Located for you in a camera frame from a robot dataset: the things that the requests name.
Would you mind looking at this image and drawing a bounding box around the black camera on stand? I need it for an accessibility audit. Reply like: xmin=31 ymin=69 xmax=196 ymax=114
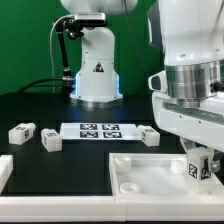
xmin=56 ymin=12 xmax=108 ymax=40

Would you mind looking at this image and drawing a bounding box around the black cable bundle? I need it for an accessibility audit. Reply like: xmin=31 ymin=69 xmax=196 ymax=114
xmin=16 ymin=14 xmax=79 ymax=94

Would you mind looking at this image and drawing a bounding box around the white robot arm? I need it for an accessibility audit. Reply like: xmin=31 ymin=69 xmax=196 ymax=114
xmin=60 ymin=0 xmax=224 ymax=173

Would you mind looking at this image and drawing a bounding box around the white marker base plate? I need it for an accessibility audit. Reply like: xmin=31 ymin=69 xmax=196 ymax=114
xmin=60 ymin=123 xmax=141 ymax=140

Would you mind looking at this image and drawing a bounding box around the white square tabletop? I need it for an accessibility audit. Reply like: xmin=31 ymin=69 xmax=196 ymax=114
xmin=109 ymin=153 xmax=224 ymax=197

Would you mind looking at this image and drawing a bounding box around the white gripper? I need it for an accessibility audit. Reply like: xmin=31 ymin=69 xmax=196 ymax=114
xmin=148 ymin=71 xmax=224 ymax=173

